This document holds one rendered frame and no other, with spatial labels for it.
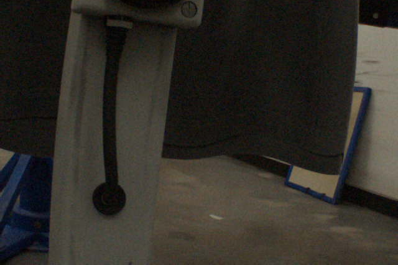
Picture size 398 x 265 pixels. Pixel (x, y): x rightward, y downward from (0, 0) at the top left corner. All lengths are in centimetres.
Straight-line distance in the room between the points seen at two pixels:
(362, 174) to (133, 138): 318
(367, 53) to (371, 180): 80
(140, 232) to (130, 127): 4
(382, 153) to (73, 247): 306
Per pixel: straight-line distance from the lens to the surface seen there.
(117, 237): 22
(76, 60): 21
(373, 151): 330
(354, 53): 62
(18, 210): 187
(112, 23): 20
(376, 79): 334
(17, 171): 174
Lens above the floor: 60
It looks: 3 degrees down
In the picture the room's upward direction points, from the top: 7 degrees clockwise
